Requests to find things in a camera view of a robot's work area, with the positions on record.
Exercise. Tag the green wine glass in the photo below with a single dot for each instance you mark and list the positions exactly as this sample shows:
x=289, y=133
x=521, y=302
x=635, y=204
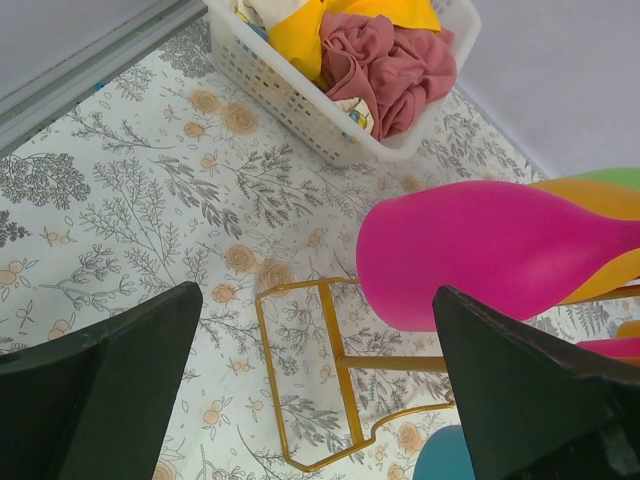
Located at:
x=628, y=177

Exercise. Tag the blue wine glass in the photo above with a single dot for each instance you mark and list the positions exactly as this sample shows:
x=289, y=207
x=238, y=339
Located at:
x=445, y=456

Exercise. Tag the white plastic laundry basket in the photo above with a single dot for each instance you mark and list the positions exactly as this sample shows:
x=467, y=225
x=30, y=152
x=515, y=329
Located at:
x=340, y=132

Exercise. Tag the yellow cloth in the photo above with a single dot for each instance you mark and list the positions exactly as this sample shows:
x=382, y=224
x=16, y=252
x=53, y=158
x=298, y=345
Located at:
x=298, y=39

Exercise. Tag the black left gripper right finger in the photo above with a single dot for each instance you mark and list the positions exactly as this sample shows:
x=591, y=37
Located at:
x=533, y=406

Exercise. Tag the left orange wine glass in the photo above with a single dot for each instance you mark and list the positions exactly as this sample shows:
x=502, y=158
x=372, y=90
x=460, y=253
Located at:
x=603, y=231

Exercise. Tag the cream floral cloth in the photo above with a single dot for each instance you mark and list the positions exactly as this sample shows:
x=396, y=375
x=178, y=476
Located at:
x=266, y=13

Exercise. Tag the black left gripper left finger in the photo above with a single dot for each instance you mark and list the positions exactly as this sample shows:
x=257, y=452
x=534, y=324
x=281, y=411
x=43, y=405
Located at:
x=96, y=403

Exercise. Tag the floral tablecloth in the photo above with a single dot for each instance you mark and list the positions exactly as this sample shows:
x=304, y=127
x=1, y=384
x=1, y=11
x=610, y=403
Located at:
x=172, y=173

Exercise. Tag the dusty pink cloth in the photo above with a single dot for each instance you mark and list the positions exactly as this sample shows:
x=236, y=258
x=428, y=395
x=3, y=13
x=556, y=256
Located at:
x=397, y=72

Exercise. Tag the front left magenta wine glass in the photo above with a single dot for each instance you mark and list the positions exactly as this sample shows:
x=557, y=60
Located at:
x=499, y=242

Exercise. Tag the gold wire glass rack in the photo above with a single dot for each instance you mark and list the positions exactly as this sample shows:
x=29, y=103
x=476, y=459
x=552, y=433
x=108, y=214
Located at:
x=338, y=375

